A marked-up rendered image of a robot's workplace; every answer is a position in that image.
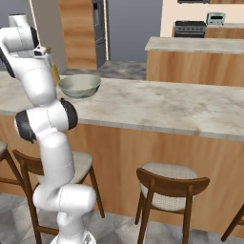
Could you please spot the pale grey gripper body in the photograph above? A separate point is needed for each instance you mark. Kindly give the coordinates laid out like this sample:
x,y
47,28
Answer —
x,y
49,59

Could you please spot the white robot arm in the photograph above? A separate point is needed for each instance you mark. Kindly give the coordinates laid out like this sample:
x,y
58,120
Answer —
x,y
52,152

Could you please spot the grey-green ice bowl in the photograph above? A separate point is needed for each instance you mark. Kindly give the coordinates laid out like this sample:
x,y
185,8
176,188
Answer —
x,y
79,85

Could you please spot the tall wooden cupboard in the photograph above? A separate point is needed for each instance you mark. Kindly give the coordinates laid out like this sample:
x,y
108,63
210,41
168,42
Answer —
x,y
77,31

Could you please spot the grey steel fridge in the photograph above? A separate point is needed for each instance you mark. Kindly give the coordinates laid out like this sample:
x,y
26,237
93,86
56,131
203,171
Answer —
x,y
99,31

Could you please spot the wooden stool with beige seat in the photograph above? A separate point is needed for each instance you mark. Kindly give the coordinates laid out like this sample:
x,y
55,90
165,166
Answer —
x,y
4,158
168,190
83,165
234,224

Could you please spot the wooden kitchen island with marble top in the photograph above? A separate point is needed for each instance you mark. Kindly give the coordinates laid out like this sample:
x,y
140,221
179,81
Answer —
x,y
152,158

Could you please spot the black oven with hob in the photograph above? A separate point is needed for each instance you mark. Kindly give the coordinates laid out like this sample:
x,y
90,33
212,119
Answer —
x,y
190,29

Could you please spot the wooden counter with marble top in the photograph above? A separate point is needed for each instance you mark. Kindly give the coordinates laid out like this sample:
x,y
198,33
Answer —
x,y
193,63

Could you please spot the dark range hood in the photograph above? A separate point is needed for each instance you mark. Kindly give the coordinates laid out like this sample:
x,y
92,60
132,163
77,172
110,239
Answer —
x,y
193,1

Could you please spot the pale green toaster oven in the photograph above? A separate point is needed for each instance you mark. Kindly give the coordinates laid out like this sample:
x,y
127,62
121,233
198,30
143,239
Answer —
x,y
215,18

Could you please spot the wooden base cupboards run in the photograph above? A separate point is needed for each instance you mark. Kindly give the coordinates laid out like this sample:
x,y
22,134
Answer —
x,y
225,33

